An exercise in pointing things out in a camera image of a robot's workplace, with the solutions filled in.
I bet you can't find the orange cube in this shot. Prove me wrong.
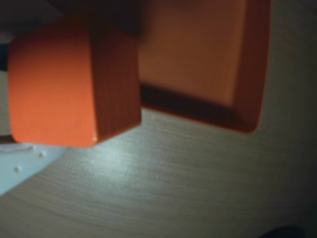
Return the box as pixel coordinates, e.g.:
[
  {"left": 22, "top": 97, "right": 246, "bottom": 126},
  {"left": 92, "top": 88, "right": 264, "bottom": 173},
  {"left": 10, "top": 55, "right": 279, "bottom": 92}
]
[{"left": 6, "top": 14, "right": 143, "bottom": 149}]

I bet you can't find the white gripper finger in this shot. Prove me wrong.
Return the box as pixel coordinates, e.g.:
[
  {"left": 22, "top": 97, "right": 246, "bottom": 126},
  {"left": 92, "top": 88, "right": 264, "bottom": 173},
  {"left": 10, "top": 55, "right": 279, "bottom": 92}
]
[
  {"left": 0, "top": 0, "right": 63, "bottom": 46},
  {"left": 0, "top": 141, "right": 68, "bottom": 197}
]

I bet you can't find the orange plastic box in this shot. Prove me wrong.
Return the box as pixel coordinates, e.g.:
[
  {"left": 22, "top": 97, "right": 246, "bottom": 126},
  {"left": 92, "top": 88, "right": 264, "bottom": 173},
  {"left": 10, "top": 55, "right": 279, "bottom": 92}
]
[{"left": 138, "top": 0, "right": 272, "bottom": 135}]

